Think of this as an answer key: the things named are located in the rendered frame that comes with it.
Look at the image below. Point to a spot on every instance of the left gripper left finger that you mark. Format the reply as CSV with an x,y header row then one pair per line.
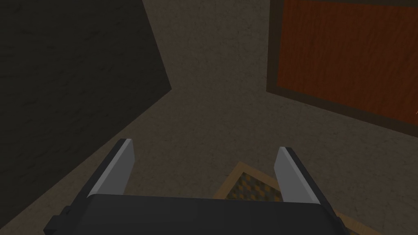
x,y
114,173

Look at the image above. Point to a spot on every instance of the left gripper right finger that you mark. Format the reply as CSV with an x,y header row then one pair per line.
x,y
295,179

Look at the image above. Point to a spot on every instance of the framed checkered picture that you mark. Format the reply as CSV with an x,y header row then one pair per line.
x,y
251,187

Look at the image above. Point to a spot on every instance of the reddish brown wooden door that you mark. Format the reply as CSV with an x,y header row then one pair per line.
x,y
352,55

